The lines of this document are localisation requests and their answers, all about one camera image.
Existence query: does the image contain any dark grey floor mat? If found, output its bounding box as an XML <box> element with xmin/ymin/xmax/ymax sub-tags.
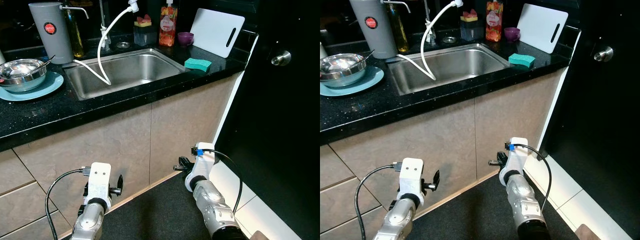
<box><xmin>57</xmin><ymin>172</ymin><xmax>262</xmax><ymax>240</ymax></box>
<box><xmin>406</xmin><ymin>167</ymin><xmax>583</xmax><ymax>240</ymax></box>

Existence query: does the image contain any narrow beige cabinet door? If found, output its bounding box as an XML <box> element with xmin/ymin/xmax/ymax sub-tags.
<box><xmin>149</xmin><ymin>73</ymin><xmax>243</xmax><ymax>186</ymax></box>
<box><xmin>473</xmin><ymin>66</ymin><xmax>565</xmax><ymax>181</ymax></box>

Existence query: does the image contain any wide beige cabinet door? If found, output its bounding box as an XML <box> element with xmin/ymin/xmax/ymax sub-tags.
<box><xmin>327</xmin><ymin>97</ymin><xmax>477</xmax><ymax>222</ymax></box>
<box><xmin>12</xmin><ymin>102</ymin><xmax>154</xmax><ymax>229</ymax></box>

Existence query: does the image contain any white cabinet side panel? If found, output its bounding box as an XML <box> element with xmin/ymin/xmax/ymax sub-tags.
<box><xmin>536</xmin><ymin>29</ymin><xmax>582</xmax><ymax>139</ymax></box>
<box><xmin>213</xmin><ymin>33</ymin><xmax>260</xmax><ymax>147</ymax></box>

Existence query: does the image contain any black door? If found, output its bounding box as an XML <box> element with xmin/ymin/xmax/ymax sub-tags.
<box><xmin>214</xmin><ymin>0</ymin><xmax>321</xmax><ymax>240</ymax></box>
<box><xmin>541</xmin><ymin>0</ymin><xmax>640</xmax><ymax>240</ymax></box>

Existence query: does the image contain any green sponge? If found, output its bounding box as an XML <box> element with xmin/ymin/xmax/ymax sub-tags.
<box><xmin>508</xmin><ymin>52</ymin><xmax>537</xmax><ymax>69</ymax></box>
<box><xmin>183</xmin><ymin>57</ymin><xmax>213</xmax><ymax>72</ymax></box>

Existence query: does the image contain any stainless steel sink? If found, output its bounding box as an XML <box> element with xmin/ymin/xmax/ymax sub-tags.
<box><xmin>387</xmin><ymin>42</ymin><xmax>514</xmax><ymax>96</ymax></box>
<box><xmin>63</xmin><ymin>47</ymin><xmax>192</xmax><ymax>101</ymax></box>

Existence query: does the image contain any teal plate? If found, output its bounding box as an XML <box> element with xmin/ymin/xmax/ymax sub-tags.
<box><xmin>0</xmin><ymin>71</ymin><xmax>65</xmax><ymax>103</ymax></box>
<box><xmin>320</xmin><ymin>65</ymin><xmax>386</xmax><ymax>98</ymax></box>

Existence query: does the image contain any clear holder with red sponge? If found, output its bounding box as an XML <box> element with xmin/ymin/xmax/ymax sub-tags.
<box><xmin>133</xmin><ymin>14</ymin><xmax>154</xmax><ymax>47</ymax></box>
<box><xmin>459</xmin><ymin>9</ymin><xmax>480</xmax><ymax>42</ymax></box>

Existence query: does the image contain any white plastic cutting board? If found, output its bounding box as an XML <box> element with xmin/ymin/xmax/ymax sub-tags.
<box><xmin>190</xmin><ymin>7</ymin><xmax>246</xmax><ymax>59</ymax></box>
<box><xmin>516</xmin><ymin>3</ymin><xmax>570</xmax><ymax>55</ymax></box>

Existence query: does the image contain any orange dish soap bottle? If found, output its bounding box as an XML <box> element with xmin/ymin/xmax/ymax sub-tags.
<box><xmin>158</xmin><ymin>0</ymin><xmax>179</xmax><ymax>48</ymax></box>
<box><xmin>485</xmin><ymin>0</ymin><xmax>505</xmax><ymax>43</ymax></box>

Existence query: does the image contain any silver door knob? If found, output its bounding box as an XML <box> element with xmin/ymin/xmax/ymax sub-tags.
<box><xmin>270</xmin><ymin>49</ymin><xmax>292</xmax><ymax>67</ymax></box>
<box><xmin>593</xmin><ymin>45</ymin><xmax>615</xmax><ymax>63</ymax></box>

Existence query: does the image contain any stainless steel bowl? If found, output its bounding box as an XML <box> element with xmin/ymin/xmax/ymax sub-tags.
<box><xmin>0</xmin><ymin>58</ymin><xmax>49</xmax><ymax>94</ymax></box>
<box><xmin>320</xmin><ymin>53</ymin><xmax>370</xmax><ymax>89</ymax></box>

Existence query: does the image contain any olive oil glass bottle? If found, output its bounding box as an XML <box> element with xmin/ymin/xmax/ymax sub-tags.
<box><xmin>388</xmin><ymin>0</ymin><xmax>410</xmax><ymax>54</ymax></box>
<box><xmin>65</xmin><ymin>0</ymin><xmax>86</xmax><ymax>59</ymax></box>

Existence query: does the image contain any grey water filter canister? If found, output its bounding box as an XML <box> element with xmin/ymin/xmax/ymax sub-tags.
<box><xmin>348</xmin><ymin>0</ymin><xmax>399</xmax><ymax>60</ymax></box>
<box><xmin>28</xmin><ymin>1</ymin><xmax>75</xmax><ymax>65</ymax></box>

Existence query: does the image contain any chrome sink faucet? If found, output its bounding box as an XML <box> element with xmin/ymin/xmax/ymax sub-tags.
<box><xmin>423</xmin><ymin>0</ymin><xmax>439</xmax><ymax>46</ymax></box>
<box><xmin>98</xmin><ymin>0</ymin><xmax>112</xmax><ymax>51</ymax></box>

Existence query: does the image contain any thin chrome filter tap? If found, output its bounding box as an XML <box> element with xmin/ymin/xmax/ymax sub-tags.
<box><xmin>60</xmin><ymin>4</ymin><xmax>90</xmax><ymax>20</ymax></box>
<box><xmin>382</xmin><ymin>0</ymin><xmax>412</xmax><ymax>15</ymax></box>

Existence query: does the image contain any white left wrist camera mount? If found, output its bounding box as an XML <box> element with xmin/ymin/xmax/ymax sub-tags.
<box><xmin>82</xmin><ymin>162</ymin><xmax>112</xmax><ymax>201</ymax></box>
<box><xmin>398</xmin><ymin>158</ymin><xmax>425</xmax><ymax>197</ymax></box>

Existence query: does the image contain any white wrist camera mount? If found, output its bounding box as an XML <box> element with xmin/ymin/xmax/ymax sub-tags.
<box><xmin>184</xmin><ymin>142</ymin><xmax>220</xmax><ymax>192</ymax></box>
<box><xmin>398</xmin><ymin>158</ymin><xmax>425</xmax><ymax>197</ymax></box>
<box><xmin>82</xmin><ymin>162</ymin><xmax>112</xmax><ymax>201</ymax></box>
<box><xmin>499</xmin><ymin>137</ymin><xmax>530</xmax><ymax>183</ymax></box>

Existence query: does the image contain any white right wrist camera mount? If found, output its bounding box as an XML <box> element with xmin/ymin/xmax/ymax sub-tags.
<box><xmin>184</xmin><ymin>142</ymin><xmax>220</xmax><ymax>192</ymax></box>
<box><xmin>499</xmin><ymin>137</ymin><xmax>530</xmax><ymax>183</ymax></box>

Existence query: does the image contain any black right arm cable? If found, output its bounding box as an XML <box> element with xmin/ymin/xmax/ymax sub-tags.
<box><xmin>511</xmin><ymin>143</ymin><xmax>553</xmax><ymax>212</ymax></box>
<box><xmin>199</xmin><ymin>148</ymin><xmax>245</xmax><ymax>214</ymax></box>

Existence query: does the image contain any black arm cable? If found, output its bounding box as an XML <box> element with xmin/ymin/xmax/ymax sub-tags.
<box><xmin>199</xmin><ymin>148</ymin><xmax>245</xmax><ymax>214</ymax></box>
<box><xmin>44</xmin><ymin>168</ymin><xmax>91</xmax><ymax>240</ymax></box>
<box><xmin>354</xmin><ymin>162</ymin><xmax>401</xmax><ymax>240</ymax></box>
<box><xmin>511</xmin><ymin>143</ymin><xmax>553</xmax><ymax>212</ymax></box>

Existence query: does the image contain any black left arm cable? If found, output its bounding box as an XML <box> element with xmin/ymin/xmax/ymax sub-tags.
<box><xmin>44</xmin><ymin>168</ymin><xmax>91</xmax><ymax>240</ymax></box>
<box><xmin>354</xmin><ymin>162</ymin><xmax>401</xmax><ymax>240</ymax></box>

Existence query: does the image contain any white flexible hose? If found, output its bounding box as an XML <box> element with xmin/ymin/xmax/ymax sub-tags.
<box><xmin>397</xmin><ymin>0</ymin><xmax>464</xmax><ymax>81</ymax></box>
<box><xmin>73</xmin><ymin>0</ymin><xmax>140</xmax><ymax>86</ymax></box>

